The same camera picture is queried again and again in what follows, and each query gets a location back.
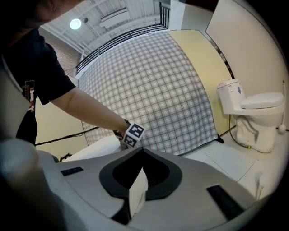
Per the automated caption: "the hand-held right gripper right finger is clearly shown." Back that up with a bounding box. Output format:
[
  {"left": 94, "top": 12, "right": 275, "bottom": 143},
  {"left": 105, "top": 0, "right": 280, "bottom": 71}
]
[{"left": 130, "top": 147, "right": 261, "bottom": 231}]

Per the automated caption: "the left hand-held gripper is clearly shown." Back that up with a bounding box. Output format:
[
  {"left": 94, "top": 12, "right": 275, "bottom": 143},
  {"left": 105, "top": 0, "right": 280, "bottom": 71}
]
[{"left": 122, "top": 123, "right": 145, "bottom": 149}]

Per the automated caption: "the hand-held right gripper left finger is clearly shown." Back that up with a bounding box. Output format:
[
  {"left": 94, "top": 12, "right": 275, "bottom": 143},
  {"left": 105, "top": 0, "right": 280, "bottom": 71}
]
[{"left": 48, "top": 147, "right": 144, "bottom": 218}]

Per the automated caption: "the white smart toilet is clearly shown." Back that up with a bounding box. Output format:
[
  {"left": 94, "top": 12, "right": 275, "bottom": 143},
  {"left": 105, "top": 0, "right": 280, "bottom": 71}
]
[{"left": 60, "top": 135, "right": 123, "bottom": 163}]

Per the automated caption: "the person's left forearm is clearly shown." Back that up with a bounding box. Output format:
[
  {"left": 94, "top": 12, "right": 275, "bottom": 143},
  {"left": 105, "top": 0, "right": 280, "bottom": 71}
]
[{"left": 49, "top": 87, "right": 131, "bottom": 138}]

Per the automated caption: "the white tank toilet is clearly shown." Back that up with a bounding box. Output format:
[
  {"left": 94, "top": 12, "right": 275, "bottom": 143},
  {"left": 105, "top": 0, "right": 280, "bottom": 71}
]
[{"left": 216, "top": 78, "right": 286, "bottom": 154}]

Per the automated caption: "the grey plaid curtain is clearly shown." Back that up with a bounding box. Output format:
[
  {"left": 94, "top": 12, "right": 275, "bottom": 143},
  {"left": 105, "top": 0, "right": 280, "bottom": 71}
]
[{"left": 76, "top": 30, "right": 219, "bottom": 157}]

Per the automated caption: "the black metal railing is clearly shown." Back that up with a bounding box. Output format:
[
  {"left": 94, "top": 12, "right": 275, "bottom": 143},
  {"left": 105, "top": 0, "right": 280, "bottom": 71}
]
[{"left": 75, "top": 0, "right": 171, "bottom": 74}]

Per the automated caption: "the person's black shirt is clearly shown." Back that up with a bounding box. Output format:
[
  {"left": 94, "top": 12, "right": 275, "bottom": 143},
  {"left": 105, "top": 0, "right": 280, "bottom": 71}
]
[{"left": 0, "top": 26, "right": 77, "bottom": 145}]

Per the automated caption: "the round ceiling lamp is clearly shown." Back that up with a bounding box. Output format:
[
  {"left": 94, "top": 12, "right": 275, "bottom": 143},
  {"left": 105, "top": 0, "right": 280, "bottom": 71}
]
[{"left": 69, "top": 18, "right": 83, "bottom": 31}]

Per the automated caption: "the person's head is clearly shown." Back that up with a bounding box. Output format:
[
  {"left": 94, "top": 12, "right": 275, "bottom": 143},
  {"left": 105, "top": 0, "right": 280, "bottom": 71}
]
[{"left": 0, "top": 0, "right": 86, "bottom": 29}]

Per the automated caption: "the black cable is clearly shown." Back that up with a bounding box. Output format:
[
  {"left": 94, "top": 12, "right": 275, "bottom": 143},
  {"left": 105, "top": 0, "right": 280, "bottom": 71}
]
[{"left": 35, "top": 126, "right": 100, "bottom": 147}]

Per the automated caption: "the black water hose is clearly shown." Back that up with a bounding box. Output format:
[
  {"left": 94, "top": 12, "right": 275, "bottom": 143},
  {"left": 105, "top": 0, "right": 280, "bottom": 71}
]
[{"left": 228, "top": 113, "right": 252, "bottom": 150}]

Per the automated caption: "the white long-handled brush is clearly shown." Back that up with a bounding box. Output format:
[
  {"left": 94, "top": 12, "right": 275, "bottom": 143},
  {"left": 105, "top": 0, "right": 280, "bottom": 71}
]
[{"left": 254, "top": 171, "right": 266, "bottom": 202}]

